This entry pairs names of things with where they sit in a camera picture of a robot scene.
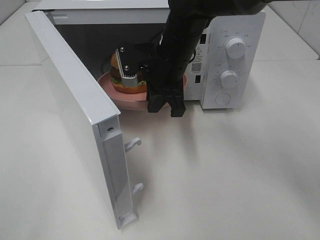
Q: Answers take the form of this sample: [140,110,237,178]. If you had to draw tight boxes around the white microwave oven body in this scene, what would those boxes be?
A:
[26,0,266,110]

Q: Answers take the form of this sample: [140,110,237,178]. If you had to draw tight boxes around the white microwave door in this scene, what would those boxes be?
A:
[25,11,143,228]

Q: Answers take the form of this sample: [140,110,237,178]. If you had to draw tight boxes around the round white door release button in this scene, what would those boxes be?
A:
[215,93,231,106]

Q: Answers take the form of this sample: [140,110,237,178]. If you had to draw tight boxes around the white warning label sticker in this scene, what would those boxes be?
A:
[190,46,204,73]

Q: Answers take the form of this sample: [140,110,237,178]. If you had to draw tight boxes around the burger with lettuce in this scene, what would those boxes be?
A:
[109,52,147,94]

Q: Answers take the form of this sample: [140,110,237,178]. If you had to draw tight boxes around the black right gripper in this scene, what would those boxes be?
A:
[116,42,186,117]

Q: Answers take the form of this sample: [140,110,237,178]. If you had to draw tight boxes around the pink round plate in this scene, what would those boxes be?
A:
[97,72,189,111]

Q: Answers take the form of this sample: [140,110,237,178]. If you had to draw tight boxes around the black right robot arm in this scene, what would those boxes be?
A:
[115,0,267,117]

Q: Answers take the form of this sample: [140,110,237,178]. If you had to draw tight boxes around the white microwave knob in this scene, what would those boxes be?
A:
[225,36,247,59]
[219,70,239,89]

